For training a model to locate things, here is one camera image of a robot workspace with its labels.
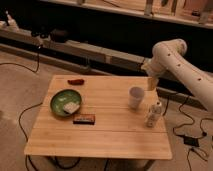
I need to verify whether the black power adapter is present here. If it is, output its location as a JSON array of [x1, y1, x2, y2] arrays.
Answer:
[[184, 137, 199, 147]]

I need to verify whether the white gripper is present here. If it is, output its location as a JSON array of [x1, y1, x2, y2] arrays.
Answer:
[[141, 62, 159, 91]]

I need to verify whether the wooden table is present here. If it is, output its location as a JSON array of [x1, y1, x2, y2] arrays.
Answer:
[[24, 75, 172, 160]]

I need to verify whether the green plate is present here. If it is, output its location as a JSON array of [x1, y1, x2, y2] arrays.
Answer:
[[50, 89, 82, 117]]

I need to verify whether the clear plastic bottle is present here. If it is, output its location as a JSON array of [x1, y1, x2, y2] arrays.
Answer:
[[146, 101, 162, 127]]

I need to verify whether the black floor cable left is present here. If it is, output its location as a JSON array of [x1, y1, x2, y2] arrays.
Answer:
[[0, 44, 44, 171]]

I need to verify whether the brown chocolate bar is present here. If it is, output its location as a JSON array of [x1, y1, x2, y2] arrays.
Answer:
[[73, 114, 95, 125]]

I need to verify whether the red sausage toy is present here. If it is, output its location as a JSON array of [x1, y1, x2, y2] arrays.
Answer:
[[67, 79, 84, 85]]

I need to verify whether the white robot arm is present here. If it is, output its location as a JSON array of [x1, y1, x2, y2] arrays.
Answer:
[[141, 39, 213, 114]]

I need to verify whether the white paper cup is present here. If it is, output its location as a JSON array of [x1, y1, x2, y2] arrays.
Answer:
[[129, 87, 145, 109]]

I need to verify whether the black device on ledge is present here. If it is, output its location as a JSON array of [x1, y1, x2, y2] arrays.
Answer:
[[50, 29, 68, 43]]

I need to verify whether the black cable right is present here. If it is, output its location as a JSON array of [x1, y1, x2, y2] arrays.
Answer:
[[163, 94, 213, 171]]

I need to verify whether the white spray bottle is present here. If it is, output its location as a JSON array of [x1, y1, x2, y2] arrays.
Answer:
[[6, 11, 19, 31]]

